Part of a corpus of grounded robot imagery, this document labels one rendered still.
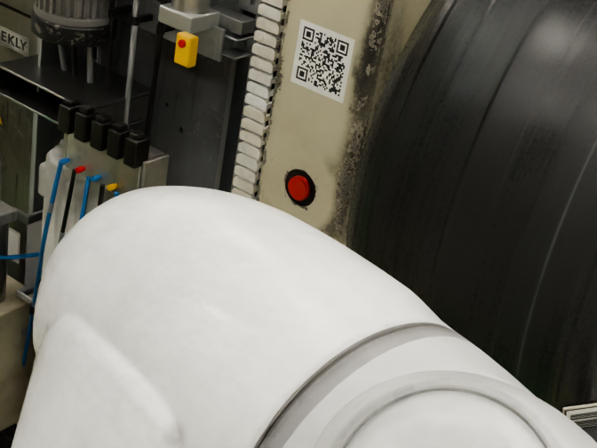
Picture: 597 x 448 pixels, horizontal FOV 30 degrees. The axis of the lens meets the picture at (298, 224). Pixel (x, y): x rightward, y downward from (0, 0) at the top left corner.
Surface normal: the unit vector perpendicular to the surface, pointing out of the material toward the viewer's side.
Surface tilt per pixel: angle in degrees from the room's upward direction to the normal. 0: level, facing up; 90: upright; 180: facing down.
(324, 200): 90
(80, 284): 60
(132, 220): 31
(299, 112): 90
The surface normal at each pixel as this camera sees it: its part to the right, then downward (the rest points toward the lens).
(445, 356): 0.15, -0.93
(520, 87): -0.43, -0.22
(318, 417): -0.46, -0.55
